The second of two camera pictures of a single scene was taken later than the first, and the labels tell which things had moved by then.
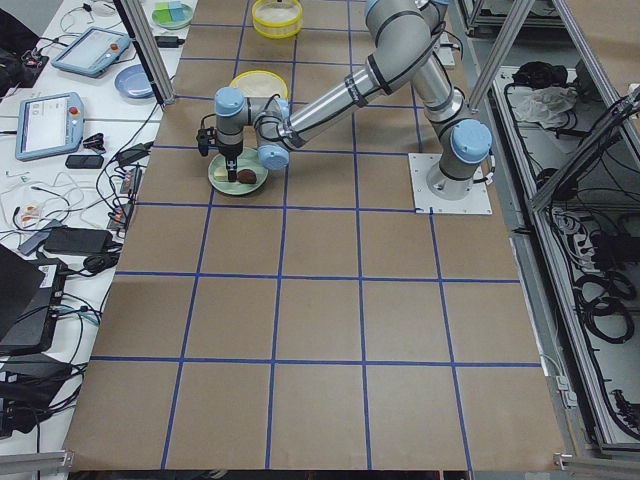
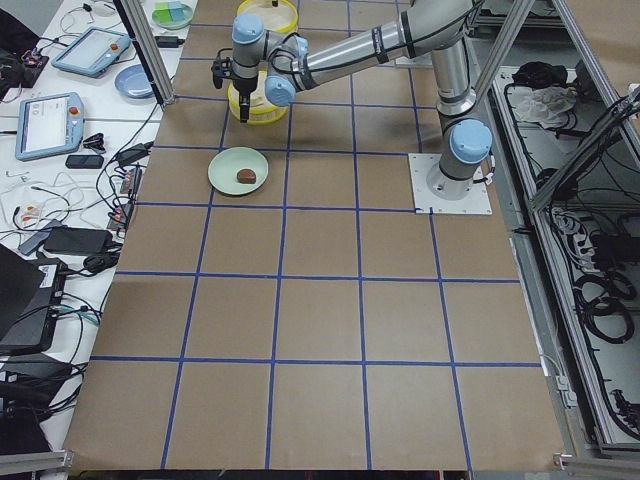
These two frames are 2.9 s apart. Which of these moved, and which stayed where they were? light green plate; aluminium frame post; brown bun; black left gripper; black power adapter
Moved: black left gripper
Stayed: black power adapter; light green plate; aluminium frame post; brown bun
